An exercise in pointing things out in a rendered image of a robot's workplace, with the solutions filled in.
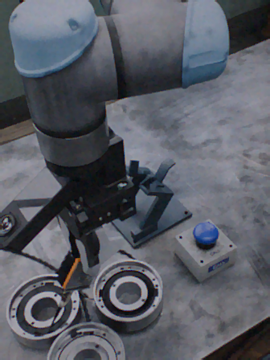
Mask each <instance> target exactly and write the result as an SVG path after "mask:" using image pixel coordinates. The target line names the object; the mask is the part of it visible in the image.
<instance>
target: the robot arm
mask: <svg viewBox="0 0 270 360"><path fill-rule="evenodd" d="M184 1H186V0H99V3H100V5H101V7H102V9H103V10H104V12H105V13H106V15H107V16H104V17H102V16H100V17H96V16H95V15H94V10H93V8H92V6H91V4H90V3H89V1H88V0H26V1H25V2H23V3H22V4H21V5H19V6H18V7H17V8H16V9H15V11H14V12H13V14H12V15H11V17H10V23H9V32H10V39H11V42H12V43H13V48H14V57H15V60H14V63H15V67H16V69H17V72H18V73H19V75H20V76H21V79H22V85H23V88H24V92H25V95H26V99H27V104H28V108H29V111H30V112H31V117H32V120H33V124H34V127H35V133H36V137H37V140H38V143H39V149H40V153H41V154H42V155H43V158H44V161H45V164H46V166H45V167H44V168H43V169H42V170H41V171H40V172H39V173H38V174H37V175H36V176H35V177H34V179H33V180H32V181H31V182H30V183H29V184H28V185H26V186H25V187H24V188H23V189H22V190H21V191H20V192H19V194H18V195H17V196H16V197H15V198H14V199H13V200H12V201H11V202H10V203H9V204H8V205H7V206H6V207H5V209H4V210H3V211H2V212H1V213H0V246H1V247H2V248H5V249H7V250H9V251H11V252H14V253H20V252H21V251H23V250H24V249H25V248H26V247H27V245H28V244H29V243H30V242H31V241H32V240H33V239H34V238H35V237H36V236H37V235H38V234H39V233H40V232H41V231H42V230H43V229H44V228H45V226H46V225H48V224H49V222H50V221H52V220H53V218H54V217H56V218H57V220H58V223H59V226H60V229H61V230H62V232H63V235H64V238H65V239H66V241H67V242H66V244H67V246H68V248H69V251H70V252H80V260H81V263H82V265H83V271H84V272H86V273H87V274H88V275H89V276H95V275H96V274H97V273H98V272H99V269H100V266H101V265H102V264H103V263H104V262H105V261H106V260H107V259H108V258H110V257H111V256H112V255H114V254H115V253H116V252H119V251H120V250H121V249H122V248H123V246H124V238H123V237H121V236H119V237H112V238H109V237H108V236H107V232H106V230H105V229H104V228H103V227H100V226H102V225H104V224H106V225H107V224H109V223H111V222H112V221H114V220H116V219H119V218H120V217H121V222H124V221H125V220H126V219H128V218H130V217H132V216H133V215H135V214H136V213H137V206H136V195H135V185H134V184H132V183H131V182H130V181H129V180H128V178H127V177H126V169H125V143H124V139H123V138H122V137H121V136H119V135H118V134H115V133H114V132H113V130H112V129H111V128H110V126H109V125H108V120H107V113H106V106H105V102H107V101H112V100H120V99H124V98H129V97H133V96H142V95H146V94H150V93H155V92H164V91H169V90H174V89H178V88H183V89H188V88H189V86H190V85H193V84H199V83H202V82H206V81H210V80H215V79H217V78H219V77H220V76H221V75H222V74H223V72H224V71H225V69H226V66H227V61H228V53H229V43H230V39H229V30H228V26H227V20H226V18H225V15H224V13H223V10H222V9H221V7H220V6H219V4H218V3H217V2H215V1H213V0H198V1H195V0H189V1H188V2H184ZM121 183H122V184H127V186H125V187H124V188H123V187H122V186H121V185H118V184H121ZM131 195H132V204H133V207H132V208H130V209H128V210H127V211H125V212H124V213H123V209H124V208H125V207H127V206H128V201H127V200H125V198H128V197H129V196H131ZM98 227H99V228H98ZM94 229H95V230H94Z"/></svg>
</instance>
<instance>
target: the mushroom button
mask: <svg viewBox="0 0 270 360"><path fill-rule="evenodd" d="M193 234H194V238H195V239H196V240H197V241H199V242H200V243H204V244H210V243H215V242H216V241H217V239H218V237H219V231H218V229H217V227H216V226H215V225H214V224H212V223H207V222H204V223H199V224H198V225H197V226H196V227H195V228H194V232H193Z"/></svg>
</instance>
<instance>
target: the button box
mask: <svg viewBox="0 0 270 360"><path fill-rule="evenodd" d="M204 222H207V223H212V222H211V221H210V220H209V219H208V220H206V221H204ZM204 222H203V223H204ZM212 224H213V223H212ZM195 227H196V226H195ZM195 227H193V228H191V229H190V230H186V231H184V232H182V233H180V234H178V235H176V236H175V237H174V254H175V255H176V256H177V257H178V258H179V259H180V260H181V262H182V263H183V264H184V265H185V267H186V268H187V269H188V270H189V272H190V273H191V274H192V275H193V277H194V278H195V279H196V280H197V281H198V282H199V283H202V282H203V281H205V280H207V279H209V278H210V277H212V276H213V275H215V274H217V273H219V272H221V271H222V270H224V269H225V268H229V267H230V266H232V265H234V264H235V257H236V252H237V247H236V246H235V245H234V244H233V243H232V242H231V241H230V240H229V239H228V238H227V237H226V236H225V235H224V234H223V233H222V232H221V231H220V230H219V229H218V228H217V229H218V231H219V237H218V239H217V241H216V242H215V243H210V244H204V243H200V242H199V241H197V240H196V239H195V238H194V234H193V232H194V228H195Z"/></svg>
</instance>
